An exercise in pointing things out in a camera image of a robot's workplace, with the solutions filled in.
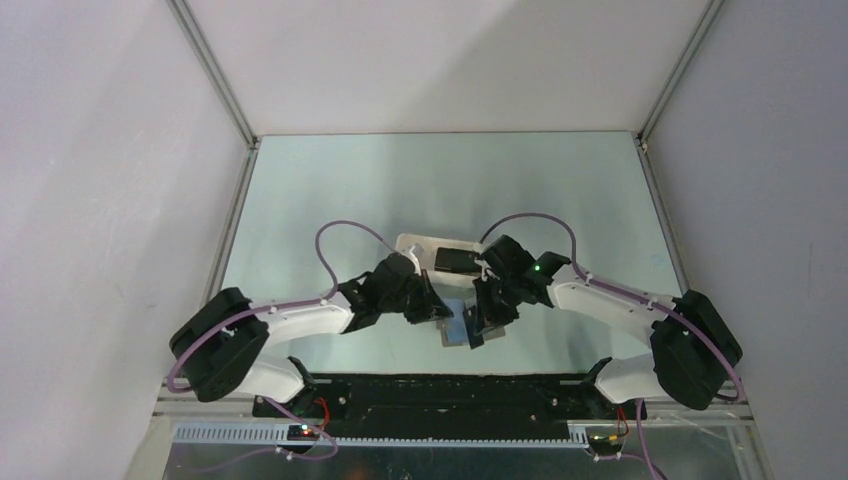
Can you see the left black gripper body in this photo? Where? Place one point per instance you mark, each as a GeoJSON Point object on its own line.
{"type": "Point", "coordinates": [408, 300]}

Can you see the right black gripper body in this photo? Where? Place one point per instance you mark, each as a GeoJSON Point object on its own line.
{"type": "Point", "coordinates": [508, 283]}

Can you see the silver metal card holder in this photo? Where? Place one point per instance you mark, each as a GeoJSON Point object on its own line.
{"type": "Point", "coordinates": [453, 331]}

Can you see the white plastic tray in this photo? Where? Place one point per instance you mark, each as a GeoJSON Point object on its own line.
{"type": "Point", "coordinates": [425, 250]}

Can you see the black credit card stack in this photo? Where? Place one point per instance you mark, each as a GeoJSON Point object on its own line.
{"type": "Point", "coordinates": [457, 261]}

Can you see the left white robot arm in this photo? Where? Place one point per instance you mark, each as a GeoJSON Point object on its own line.
{"type": "Point", "coordinates": [220, 350]}

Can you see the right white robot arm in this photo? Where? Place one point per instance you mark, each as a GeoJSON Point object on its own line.
{"type": "Point", "coordinates": [692, 352]}

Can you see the left small circuit board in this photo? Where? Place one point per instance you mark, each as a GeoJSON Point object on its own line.
{"type": "Point", "coordinates": [302, 433]}

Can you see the small circuit board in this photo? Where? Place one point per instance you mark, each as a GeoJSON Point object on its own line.
{"type": "Point", "coordinates": [607, 442]}
{"type": "Point", "coordinates": [302, 433]}

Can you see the right small circuit board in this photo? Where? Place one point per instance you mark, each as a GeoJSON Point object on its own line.
{"type": "Point", "coordinates": [607, 442]}

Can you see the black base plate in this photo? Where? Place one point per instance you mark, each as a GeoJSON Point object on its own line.
{"type": "Point", "coordinates": [464, 407]}

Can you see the right aluminium frame post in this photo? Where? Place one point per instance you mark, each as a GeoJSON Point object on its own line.
{"type": "Point", "coordinates": [680, 67]}

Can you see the aluminium frame post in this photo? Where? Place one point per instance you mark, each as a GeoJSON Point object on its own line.
{"type": "Point", "coordinates": [680, 67]}
{"type": "Point", "coordinates": [199, 43]}

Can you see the white slotted cable duct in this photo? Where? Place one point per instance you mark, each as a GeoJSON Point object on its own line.
{"type": "Point", "coordinates": [284, 434]}

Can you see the left aluminium frame post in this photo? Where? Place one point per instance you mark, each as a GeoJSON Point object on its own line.
{"type": "Point", "coordinates": [199, 43]}

